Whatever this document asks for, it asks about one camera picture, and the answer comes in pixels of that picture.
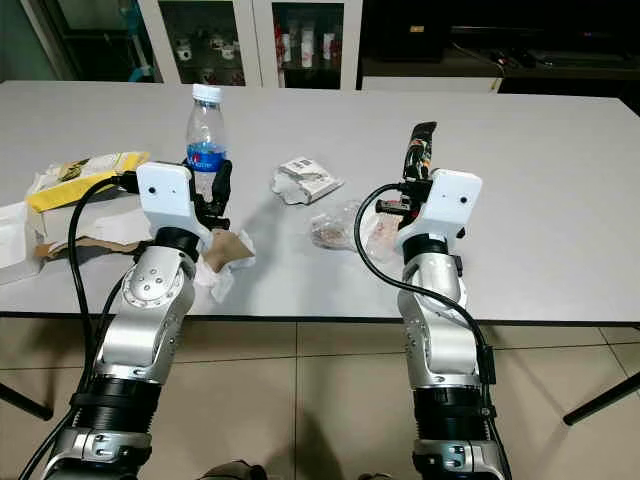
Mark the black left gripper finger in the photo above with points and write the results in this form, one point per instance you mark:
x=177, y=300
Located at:
x=224, y=180

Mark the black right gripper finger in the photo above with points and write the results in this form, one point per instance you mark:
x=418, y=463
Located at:
x=411, y=165

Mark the black snack wrapper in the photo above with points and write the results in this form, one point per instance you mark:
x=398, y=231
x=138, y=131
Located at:
x=425, y=135

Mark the clear bottle with blue label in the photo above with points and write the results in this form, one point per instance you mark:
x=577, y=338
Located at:
x=206, y=120

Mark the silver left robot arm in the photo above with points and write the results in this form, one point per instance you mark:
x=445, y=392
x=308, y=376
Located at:
x=155, y=330

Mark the crumpled brown paper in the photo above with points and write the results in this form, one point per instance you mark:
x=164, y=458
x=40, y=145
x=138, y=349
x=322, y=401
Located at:
x=232, y=250

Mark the crumpled white tissue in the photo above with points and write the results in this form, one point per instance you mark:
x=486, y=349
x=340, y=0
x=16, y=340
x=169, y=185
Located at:
x=220, y=282

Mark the clear plastic bag with orange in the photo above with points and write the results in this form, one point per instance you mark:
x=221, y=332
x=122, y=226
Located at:
x=335, y=232

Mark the crumpled white printed packet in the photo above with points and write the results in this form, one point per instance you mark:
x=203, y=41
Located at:
x=305, y=178

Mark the dark low shelf unit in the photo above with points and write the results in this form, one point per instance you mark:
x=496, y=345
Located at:
x=460, y=30

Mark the yellow snack packet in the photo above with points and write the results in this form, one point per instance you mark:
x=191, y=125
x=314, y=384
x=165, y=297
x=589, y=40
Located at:
x=70, y=190

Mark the grey folding table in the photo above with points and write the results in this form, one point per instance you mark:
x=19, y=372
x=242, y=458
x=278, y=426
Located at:
x=560, y=200

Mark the white foam food box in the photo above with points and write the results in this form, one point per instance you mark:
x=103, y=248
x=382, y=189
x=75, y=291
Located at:
x=18, y=240

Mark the dark robot leg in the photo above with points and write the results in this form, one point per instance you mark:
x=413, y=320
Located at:
x=238, y=471

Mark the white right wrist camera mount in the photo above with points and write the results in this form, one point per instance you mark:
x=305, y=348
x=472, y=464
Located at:
x=450, y=200

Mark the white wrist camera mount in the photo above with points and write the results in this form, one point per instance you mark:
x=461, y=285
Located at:
x=450, y=200
x=165, y=195

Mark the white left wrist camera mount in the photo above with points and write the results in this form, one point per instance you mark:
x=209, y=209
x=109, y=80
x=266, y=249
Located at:
x=165, y=195

